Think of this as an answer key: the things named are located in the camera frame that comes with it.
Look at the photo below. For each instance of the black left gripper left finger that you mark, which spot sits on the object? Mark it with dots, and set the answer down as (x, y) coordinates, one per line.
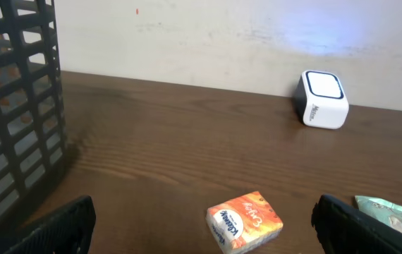
(66, 230)

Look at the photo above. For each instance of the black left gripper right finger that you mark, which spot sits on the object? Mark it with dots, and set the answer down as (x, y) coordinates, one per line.
(342, 229)

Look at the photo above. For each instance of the mint green wipes packet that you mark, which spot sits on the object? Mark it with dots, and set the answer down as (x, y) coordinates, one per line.
(382, 210)

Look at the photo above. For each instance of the orange small carton box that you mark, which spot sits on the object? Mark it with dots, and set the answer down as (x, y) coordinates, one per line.
(244, 223)

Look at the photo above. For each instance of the white barcode scanner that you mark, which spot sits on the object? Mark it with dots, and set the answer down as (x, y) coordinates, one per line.
(320, 101)

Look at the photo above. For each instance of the grey plastic mesh basket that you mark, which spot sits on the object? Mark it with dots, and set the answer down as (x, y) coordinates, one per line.
(32, 123)

